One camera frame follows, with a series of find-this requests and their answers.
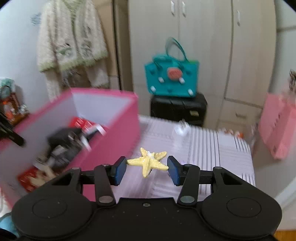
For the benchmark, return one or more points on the white green knitted cardigan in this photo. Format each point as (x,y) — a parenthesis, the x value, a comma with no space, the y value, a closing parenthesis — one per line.
(69,41)

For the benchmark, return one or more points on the teal handbag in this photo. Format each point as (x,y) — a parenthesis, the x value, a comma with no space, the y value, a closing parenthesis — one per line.
(171,76)

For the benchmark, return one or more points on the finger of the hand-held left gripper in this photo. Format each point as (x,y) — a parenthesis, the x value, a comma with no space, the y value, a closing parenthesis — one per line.
(13,136)

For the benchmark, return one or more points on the pink cardboard box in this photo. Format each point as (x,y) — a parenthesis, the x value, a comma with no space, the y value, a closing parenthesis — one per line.
(115,127)

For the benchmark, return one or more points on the white charger plug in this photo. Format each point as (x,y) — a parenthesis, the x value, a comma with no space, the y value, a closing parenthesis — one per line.
(182,128)

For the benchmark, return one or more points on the beige wardrobe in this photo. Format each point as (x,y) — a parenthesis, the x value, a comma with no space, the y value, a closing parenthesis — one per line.
(208,46)

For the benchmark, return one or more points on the black hard suitcase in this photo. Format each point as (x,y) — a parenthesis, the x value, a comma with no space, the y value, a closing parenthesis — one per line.
(178,109)

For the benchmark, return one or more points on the orange brown blurred clutter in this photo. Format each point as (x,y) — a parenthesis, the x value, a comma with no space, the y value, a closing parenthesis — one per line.
(13,106)

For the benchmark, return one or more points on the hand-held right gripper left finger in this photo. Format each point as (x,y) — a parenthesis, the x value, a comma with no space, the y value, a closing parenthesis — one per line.
(120,172)

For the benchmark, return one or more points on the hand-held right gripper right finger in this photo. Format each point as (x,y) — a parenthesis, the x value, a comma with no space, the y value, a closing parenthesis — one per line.
(174,172)

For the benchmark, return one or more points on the striped white bedsheet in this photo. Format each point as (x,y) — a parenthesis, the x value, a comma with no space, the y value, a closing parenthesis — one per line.
(208,157)

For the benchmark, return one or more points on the yellow starfish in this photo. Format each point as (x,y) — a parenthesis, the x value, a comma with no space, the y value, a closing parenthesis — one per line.
(148,163)

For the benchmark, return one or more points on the red glasses-print paper bag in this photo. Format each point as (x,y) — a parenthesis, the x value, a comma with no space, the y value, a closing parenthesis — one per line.
(83,124)

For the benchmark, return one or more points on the pink paper bag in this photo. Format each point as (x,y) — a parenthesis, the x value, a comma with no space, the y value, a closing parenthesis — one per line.
(277,127)

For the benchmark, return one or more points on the small orange white object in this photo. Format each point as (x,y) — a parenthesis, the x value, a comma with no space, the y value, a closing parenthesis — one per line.
(233,134)

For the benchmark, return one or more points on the blue knitted cloth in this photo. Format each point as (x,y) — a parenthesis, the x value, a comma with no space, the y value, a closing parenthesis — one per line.
(4,223)

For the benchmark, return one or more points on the black device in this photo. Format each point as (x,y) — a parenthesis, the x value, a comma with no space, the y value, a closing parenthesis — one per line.
(67,143)

